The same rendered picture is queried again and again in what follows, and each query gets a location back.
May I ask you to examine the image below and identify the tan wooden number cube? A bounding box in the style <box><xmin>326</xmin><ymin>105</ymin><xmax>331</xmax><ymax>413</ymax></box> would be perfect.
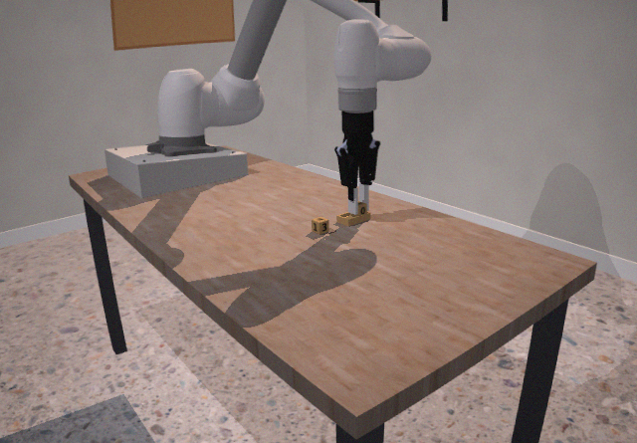
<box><xmin>312</xmin><ymin>217</ymin><xmax>329</xmax><ymax>234</ymax></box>
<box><xmin>350</xmin><ymin>201</ymin><xmax>367</xmax><ymax>217</ymax></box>

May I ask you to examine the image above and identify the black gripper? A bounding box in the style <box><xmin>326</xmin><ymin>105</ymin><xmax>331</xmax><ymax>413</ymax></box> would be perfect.
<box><xmin>334</xmin><ymin>111</ymin><xmax>380</xmax><ymax>215</ymax></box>

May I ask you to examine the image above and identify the orange rectangular tray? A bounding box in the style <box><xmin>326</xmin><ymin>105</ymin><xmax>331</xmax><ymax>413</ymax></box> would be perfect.
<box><xmin>336</xmin><ymin>212</ymin><xmax>370</xmax><ymax>226</ymax></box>

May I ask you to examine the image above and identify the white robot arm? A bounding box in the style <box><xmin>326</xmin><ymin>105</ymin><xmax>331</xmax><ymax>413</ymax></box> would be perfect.
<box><xmin>147</xmin><ymin>0</ymin><xmax>431</xmax><ymax>157</ymax></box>

